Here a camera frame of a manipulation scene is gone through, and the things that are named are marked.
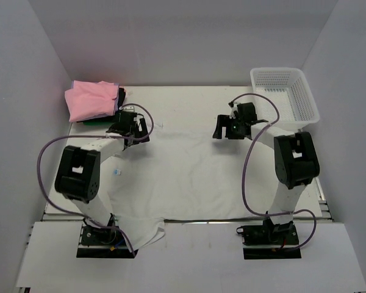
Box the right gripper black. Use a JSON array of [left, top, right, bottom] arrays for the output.
[[213, 115, 245, 140]]

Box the white t shirt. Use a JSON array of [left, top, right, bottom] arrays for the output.
[[105, 121, 277, 251]]

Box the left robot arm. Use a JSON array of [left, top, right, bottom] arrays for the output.
[[54, 110, 150, 244]]

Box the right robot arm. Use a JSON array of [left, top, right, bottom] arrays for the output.
[[213, 103, 320, 244]]

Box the black folded t shirt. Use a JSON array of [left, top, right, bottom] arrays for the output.
[[78, 87, 126, 123]]

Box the green folded t shirt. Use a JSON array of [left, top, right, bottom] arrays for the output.
[[82, 121, 115, 127]]

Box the pink folded t shirt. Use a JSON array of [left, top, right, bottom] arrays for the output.
[[65, 81, 119, 123]]

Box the white plastic basket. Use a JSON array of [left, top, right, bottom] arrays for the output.
[[250, 67, 320, 131]]

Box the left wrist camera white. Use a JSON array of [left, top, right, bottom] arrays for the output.
[[129, 106, 144, 129]]

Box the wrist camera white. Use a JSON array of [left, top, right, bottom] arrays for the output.
[[228, 102, 239, 119], [129, 106, 144, 129]]

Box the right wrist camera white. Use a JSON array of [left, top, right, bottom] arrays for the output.
[[228, 102, 239, 119]]

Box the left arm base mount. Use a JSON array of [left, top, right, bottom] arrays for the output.
[[76, 225, 138, 259]]

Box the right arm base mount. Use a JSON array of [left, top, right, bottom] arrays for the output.
[[236, 225, 301, 260]]

